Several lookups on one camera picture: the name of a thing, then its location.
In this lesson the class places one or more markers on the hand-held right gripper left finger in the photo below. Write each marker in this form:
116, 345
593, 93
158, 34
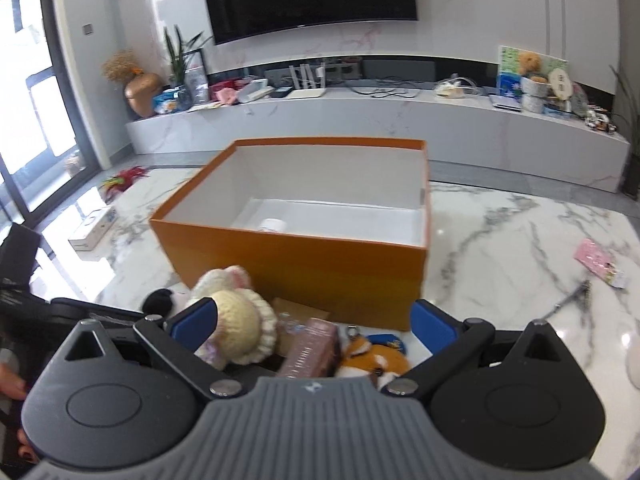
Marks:
189, 321

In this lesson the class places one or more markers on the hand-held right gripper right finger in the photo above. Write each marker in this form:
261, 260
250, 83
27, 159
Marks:
431, 322

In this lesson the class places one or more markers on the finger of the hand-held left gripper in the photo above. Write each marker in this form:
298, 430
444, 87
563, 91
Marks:
100, 311

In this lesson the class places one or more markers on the panda plush toy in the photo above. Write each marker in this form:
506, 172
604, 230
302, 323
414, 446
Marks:
157, 300

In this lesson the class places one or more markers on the cream crochet doll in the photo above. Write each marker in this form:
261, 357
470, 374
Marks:
237, 317

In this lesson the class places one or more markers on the brown gift box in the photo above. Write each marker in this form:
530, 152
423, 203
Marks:
296, 310

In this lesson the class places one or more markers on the orange cardboard box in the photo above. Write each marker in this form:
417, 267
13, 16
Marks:
300, 265

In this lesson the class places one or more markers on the dark red book box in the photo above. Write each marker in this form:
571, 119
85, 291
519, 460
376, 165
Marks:
310, 352

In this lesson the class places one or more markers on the person's left hand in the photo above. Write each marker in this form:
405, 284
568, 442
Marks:
11, 384

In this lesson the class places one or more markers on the orange fox plush blue cap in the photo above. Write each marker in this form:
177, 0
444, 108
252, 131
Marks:
372, 360

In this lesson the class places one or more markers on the metal keyring clasp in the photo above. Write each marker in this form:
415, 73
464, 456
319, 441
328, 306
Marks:
352, 331

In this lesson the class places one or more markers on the white flat carton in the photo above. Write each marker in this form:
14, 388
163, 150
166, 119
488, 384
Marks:
92, 229

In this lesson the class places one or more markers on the white tape roll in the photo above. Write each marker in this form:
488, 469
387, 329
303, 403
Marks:
272, 225

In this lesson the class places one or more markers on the colourful feather toy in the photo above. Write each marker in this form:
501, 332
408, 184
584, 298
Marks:
122, 177

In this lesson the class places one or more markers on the metal pen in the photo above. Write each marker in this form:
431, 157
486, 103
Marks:
570, 300

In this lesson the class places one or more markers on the pink card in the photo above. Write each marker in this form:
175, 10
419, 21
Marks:
595, 257

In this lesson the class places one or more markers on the white marble television cabinet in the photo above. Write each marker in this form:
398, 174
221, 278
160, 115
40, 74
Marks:
380, 125

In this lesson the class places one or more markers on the golden vase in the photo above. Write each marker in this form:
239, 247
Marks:
142, 95

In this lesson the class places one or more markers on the blue snack packet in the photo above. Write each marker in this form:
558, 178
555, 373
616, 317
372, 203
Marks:
170, 100

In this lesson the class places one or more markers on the dried flower bunch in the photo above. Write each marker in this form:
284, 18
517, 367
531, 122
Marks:
119, 65

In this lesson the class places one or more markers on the round patterned tin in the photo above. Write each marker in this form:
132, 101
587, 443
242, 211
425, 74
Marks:
534, 94

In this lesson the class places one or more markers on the cow figurines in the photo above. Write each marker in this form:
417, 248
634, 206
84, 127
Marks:
600, 122

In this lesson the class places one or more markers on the green potted plant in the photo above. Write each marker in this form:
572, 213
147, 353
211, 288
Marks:
177, 57

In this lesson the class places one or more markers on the printed poster board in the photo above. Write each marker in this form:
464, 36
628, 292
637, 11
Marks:
507, 67

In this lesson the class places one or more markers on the white router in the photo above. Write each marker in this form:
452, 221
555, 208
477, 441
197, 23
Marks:
310, 82

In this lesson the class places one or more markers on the round wooden sign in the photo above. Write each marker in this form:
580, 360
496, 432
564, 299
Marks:
560, 84

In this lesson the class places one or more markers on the black picture frame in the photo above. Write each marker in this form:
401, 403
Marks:
196, 75

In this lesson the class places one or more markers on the wall switch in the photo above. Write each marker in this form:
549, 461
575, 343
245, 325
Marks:
88, 28

